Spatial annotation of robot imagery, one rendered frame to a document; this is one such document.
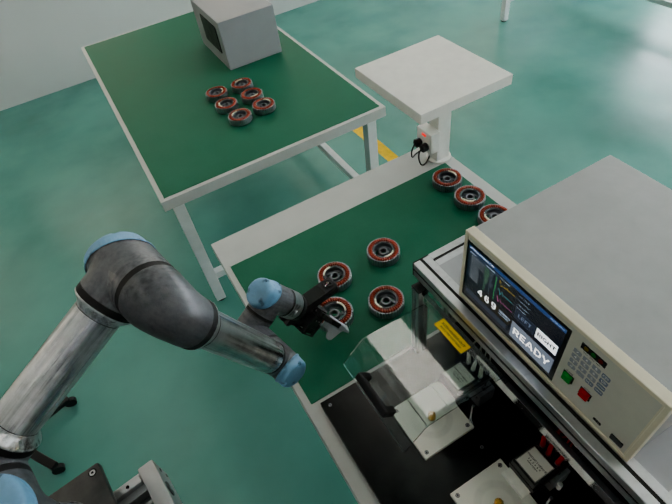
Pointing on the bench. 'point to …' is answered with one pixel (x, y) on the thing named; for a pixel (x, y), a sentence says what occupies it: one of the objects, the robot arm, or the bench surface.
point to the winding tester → (596, 292)
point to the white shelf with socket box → (432, 87)
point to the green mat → (294, 260)
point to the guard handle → (374, 395)
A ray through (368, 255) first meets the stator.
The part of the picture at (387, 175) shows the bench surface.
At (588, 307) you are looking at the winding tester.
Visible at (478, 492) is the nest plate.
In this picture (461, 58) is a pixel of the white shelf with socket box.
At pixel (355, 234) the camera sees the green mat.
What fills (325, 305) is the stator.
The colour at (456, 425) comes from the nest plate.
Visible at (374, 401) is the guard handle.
